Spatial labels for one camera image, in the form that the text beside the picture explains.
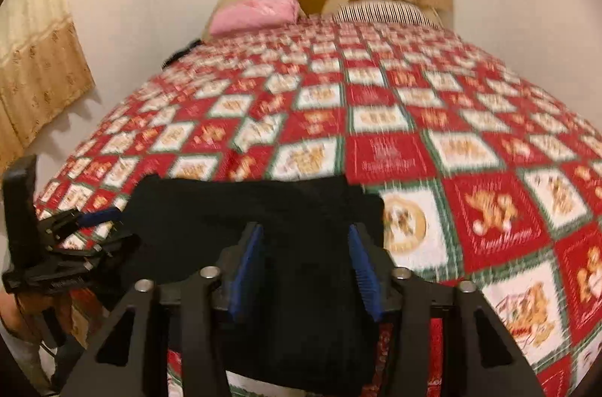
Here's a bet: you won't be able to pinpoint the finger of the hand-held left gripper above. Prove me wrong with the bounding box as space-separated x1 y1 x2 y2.
70 208 124 229
87 232 143 261

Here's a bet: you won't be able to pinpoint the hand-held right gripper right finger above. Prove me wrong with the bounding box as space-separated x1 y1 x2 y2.
347 222 552 397

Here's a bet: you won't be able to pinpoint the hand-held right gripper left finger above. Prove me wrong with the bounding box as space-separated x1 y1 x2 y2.
59 222 265 397

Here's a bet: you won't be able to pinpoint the black pants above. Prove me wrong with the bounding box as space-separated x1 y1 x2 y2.
112 173 387 393

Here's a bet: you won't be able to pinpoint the person's left hand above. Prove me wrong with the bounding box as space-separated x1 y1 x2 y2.
0 290 45 340

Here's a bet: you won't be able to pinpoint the red bear printed blanket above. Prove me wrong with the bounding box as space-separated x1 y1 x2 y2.
32 14 602 397

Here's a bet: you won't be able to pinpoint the pink pillow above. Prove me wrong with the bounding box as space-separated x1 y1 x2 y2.
208 0 301 37

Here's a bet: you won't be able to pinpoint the striped pillow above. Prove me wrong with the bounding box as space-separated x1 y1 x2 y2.
330 0 439 26

